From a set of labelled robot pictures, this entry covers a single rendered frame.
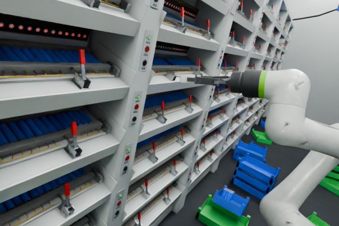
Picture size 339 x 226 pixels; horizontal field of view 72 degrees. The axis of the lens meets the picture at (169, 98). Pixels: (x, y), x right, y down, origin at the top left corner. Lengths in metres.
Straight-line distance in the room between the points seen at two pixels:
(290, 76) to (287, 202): 0.56
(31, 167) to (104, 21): 0.38
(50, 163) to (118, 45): 0.37
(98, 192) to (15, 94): 0.46
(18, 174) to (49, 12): 0.35
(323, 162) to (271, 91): 0.46
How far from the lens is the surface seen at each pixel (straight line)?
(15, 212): 0.75
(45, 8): 0.51
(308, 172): 1.14
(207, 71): 1.33
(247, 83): 0.79
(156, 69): 0.91
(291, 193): 1.13
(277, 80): 0.77
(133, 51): 0.70
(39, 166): 0.64
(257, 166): 2.29
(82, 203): 0.83
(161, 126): 0.97
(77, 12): 0.55
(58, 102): 0.57
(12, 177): 0.61
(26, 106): 0.54
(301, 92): 0.77
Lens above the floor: 1.09
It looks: 15 degrees down
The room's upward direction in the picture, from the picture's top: 12 degrees clockwise
